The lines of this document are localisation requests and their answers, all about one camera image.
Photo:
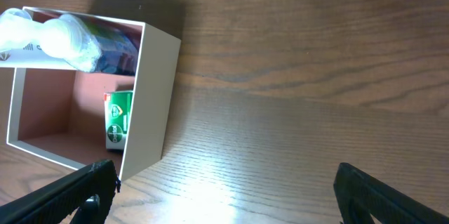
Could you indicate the green Dettol soap box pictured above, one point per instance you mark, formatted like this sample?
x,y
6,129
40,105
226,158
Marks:
x,y
117,118

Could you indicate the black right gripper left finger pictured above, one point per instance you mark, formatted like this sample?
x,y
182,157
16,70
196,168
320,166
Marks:
x,y
86,194

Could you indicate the white square cardboard box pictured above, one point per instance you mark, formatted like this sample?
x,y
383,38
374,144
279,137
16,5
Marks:
x,y
59,115

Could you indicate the blue foam soap bottle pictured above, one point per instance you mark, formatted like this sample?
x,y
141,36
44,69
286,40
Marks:
x,y
87,45

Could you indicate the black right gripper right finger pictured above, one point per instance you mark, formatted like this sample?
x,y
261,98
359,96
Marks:
x,y
362,198

